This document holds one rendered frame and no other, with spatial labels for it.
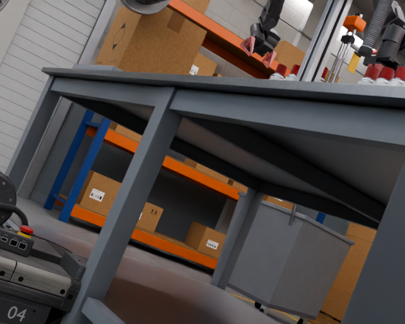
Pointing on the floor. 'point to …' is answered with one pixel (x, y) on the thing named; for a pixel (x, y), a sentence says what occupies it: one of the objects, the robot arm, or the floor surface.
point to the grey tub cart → (286, 260)
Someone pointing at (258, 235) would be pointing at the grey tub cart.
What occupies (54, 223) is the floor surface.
